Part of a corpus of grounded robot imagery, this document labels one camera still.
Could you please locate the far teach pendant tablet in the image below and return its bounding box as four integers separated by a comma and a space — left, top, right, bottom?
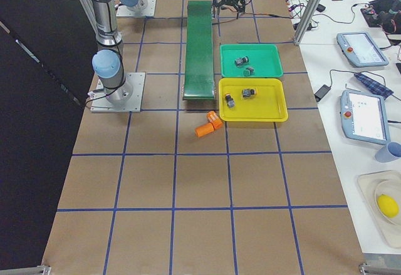
336, 32, 389, 68

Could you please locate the black power adapter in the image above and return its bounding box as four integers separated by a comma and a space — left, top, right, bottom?
314, 85, 331, 102

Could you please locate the orange cylinder marked 4680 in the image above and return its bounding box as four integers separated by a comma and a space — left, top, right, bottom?
207, 111, 223, 130

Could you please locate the yellow lemon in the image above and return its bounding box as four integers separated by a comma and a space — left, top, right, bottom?
377, 194, 399, 218

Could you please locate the blue cup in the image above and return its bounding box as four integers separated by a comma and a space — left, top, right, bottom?
375, 142, 400, 163

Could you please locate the yellow push button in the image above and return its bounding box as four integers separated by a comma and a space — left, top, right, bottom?
241, 88, 257, 99
224, 93, 236, 109

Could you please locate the plain orange cylinder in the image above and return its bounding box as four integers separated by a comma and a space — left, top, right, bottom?
195, 123, 215, 138

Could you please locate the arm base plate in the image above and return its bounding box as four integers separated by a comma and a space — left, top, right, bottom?
87, 72, 145, 113
116, 0, 157, 18

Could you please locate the green plastic tray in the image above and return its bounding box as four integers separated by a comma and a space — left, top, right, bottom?
220, 43, 283, 78

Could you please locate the green conveyor belt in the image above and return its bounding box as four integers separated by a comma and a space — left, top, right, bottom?
182, 1, 215, 100

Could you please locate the teach pendant tablet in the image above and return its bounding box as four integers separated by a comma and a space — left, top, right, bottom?
340, 90, 390, 145
336, 32, 389, 68

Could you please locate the yellow plastic tray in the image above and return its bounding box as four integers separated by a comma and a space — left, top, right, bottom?
219, 78, 288, 122

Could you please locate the near teach pendant tablet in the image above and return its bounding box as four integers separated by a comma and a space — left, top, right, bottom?
340, 90, 390, 145

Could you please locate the blue checkered cloth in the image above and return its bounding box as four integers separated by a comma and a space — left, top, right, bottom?
354, 73, 393, 99

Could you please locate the green push button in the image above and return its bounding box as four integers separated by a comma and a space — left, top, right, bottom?
243, 67, 254, 77
234, 56, 249, 67

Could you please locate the aluminium frame post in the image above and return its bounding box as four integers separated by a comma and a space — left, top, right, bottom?
294, 0, 320, 46

